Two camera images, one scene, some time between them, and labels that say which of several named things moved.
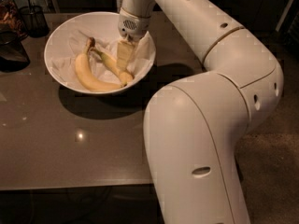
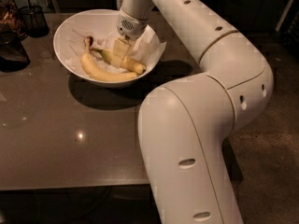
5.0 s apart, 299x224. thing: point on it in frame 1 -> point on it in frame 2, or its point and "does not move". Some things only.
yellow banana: x=85 y=76 -> x=98 y=74
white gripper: x=133 y=27 does not move
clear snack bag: x=9 y=17 does not move
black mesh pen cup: x=35 y=21 does not move
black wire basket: x=13 y=55 does not move
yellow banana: x=125 y=77 -> x=126 y=62
